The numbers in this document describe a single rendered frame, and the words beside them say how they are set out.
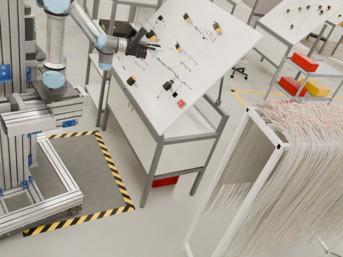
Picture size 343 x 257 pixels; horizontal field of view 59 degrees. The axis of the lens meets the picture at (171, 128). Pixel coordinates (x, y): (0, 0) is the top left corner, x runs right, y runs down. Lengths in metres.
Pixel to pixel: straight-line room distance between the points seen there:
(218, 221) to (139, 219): 0.77
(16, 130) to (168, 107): 1.07
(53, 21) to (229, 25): 1.34
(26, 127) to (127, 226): 1.29
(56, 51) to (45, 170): 1.34
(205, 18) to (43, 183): 1.89
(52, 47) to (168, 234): 1.80
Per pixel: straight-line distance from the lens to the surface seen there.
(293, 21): 6.45
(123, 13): 5.38
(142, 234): 2.71
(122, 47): 1.72
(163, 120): 2.29
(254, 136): 1.98
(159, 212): 2.89
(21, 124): 1.87
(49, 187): 2.67
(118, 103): 3.04
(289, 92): 4.70
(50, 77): 1.76
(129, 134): 2.85
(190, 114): 2.74
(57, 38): 1.69
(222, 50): 2.35
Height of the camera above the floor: 2.21
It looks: 35 degrees down
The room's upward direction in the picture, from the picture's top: 18 degrees clockwise
